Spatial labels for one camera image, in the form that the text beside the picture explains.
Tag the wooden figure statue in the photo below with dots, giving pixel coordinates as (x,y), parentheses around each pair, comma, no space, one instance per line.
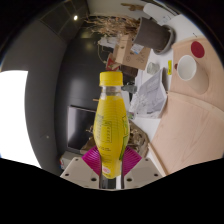
(131,6)

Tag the red box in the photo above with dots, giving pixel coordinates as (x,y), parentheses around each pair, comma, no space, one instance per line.
(111,63)

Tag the flat round red coaster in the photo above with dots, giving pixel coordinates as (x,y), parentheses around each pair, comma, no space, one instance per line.
(197,49)

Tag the long ceiling light panel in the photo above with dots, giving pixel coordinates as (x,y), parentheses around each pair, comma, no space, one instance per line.
(13,116)

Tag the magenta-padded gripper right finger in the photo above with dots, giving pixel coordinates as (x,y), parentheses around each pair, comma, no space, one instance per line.
(143,171)

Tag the white plaster statue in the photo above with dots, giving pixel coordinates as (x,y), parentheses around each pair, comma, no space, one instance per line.
(107,41)

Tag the grey plant saucer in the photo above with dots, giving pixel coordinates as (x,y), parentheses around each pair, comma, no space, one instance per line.
(173,37)

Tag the round ceiling spotlight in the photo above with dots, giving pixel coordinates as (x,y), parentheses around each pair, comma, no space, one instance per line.
(75,17)

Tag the small white bowl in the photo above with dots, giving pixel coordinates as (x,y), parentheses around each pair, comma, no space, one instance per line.
(153,68)

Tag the white chair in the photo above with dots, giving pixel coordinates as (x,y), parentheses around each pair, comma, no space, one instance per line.
(158,10)

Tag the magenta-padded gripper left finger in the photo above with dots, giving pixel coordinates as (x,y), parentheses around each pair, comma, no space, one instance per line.
(78,171)

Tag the glass jar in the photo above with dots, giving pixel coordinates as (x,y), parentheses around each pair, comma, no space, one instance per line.
(129,88)

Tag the small yellow tag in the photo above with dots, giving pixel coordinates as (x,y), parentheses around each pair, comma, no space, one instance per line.
(169,67)

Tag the beige ceramic mug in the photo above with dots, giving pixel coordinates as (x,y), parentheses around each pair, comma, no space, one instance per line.
(186,68)

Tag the dry plant in grey pot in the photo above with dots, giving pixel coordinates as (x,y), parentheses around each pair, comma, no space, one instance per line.
(150,33)

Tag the white cabinet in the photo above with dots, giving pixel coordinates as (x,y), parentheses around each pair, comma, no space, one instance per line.
(68,160)

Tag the newspaper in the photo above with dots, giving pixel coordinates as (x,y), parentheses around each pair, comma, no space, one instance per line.
(150,96)

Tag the yellow drink bottle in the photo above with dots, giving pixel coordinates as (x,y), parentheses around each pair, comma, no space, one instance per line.
(110,126)

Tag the black wall screen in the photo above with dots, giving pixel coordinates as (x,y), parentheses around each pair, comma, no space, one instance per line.
(80,128)

